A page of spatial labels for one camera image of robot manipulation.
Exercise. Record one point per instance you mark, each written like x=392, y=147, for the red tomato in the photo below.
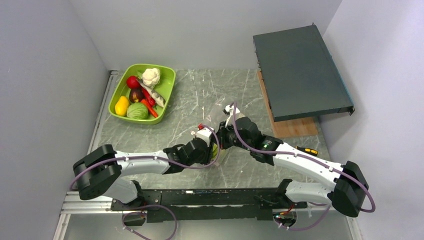
x=133, y=82

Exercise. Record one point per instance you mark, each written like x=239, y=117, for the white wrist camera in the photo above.
x=230, y=111
x=204, y=133

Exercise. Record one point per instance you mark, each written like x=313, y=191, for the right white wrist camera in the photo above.
x=230, y=111

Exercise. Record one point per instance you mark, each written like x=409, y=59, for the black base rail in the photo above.
x=215, y=204

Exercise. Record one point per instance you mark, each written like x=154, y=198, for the dark green metal case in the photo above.
x=299, y=74

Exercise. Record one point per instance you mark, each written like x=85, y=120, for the dark purple onion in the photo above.
x=136, y=95

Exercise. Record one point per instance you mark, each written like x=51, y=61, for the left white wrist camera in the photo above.
x=204, y=133

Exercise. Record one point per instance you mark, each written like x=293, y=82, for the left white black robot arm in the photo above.
x=100, y=172

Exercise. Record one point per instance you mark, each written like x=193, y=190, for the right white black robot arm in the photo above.
x=343, y=186

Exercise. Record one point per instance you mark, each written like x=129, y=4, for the wooden board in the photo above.
x=299, y=127

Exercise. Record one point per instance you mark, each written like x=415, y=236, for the yellow bell pepper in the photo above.
x=122, y=106

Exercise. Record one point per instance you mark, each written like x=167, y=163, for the white cauliflower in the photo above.
x=151, y=77

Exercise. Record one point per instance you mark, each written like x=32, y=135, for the clear zip top bag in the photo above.
x=213, y=118

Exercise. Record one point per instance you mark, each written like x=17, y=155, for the red chili pepper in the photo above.
x=150, y=102

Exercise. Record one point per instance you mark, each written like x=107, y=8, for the green cabbage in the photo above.
x=137, y=111

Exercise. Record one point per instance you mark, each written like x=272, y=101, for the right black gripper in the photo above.
x=220, y=135

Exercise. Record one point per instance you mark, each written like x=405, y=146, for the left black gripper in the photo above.
x=208, y=157

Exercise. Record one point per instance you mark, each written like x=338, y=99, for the green celery stalk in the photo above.
x=216, y=152

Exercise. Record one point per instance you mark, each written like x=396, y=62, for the green plastic basket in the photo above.
x=164, y=88

